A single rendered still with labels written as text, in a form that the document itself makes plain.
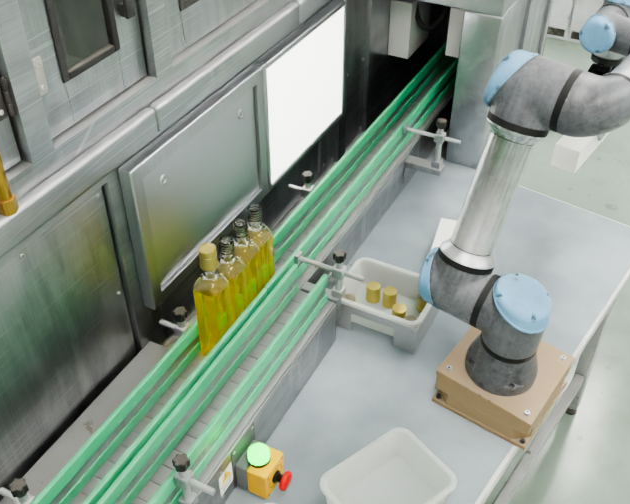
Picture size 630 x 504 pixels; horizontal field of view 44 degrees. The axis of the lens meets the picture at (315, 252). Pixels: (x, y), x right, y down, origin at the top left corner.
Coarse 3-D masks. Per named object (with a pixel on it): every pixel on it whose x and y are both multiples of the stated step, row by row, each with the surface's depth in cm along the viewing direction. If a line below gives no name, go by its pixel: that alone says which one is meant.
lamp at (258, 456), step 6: (258, 444) 150; (264, 444) 150; (252, 450) 149; (258, 450) 148; (264, 450) 149; (252, 456) 148; (258, 456) 148; (264, 456) 148; (270, 456) 150; (252, 462) 148; (258, 462) 148; (264, 462) 148
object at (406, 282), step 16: (352, 272) 190; (368, 272) 196; (384, 272) 193; (400, 272) 191; (352, 288) 193; (400, 288) 193; (416, 288) 191; (352, 304) 182; (368, 304) 192; (416, 304) 192; (400, 320) 177; (416, 320) 177
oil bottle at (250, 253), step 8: (240, 248) 158; (248, 248) 158; (256, 248) 160; (240, 256) 158; (248, 256) 158; (256, 256) 161; (248, 264) 159; (256, 264) 162; (248, 272) 160; (256, 272) 163; (248, 280) 161; (256, 280) 164; (248, 288) 163; (256, 288) 166
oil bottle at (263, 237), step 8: (248, 224) 164; (264, 224) 164; (248, 232) 162; (256, 232) 162; (264, 232) 163; (256, 240) 162; (264, 240) 163; (272, 240) 166; (264, 248) 164; (272, 248) 167; (264, 256) 165; (272, 256) 169; (264, 264) 166; (272, 264) 170; (264, 272) 167; (272, 272) 171; (264, 280) 169
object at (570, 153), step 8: (568, 136) 188; (592, 136) 188; (560, 144) 185; (568, 144) 185; (576, 144) 185; (584, 144) 185; (592, 144) 190; (560, 152) 185; (568, 152) 184; (576, 152) 183; (584, 152) 186; (592, 152) 193; (552, 160) 188; (560, 160) 187; (568, 160) 185; (576, 160) 184; (584, 160) 189; (568, 168) 186; (576, 168) 186
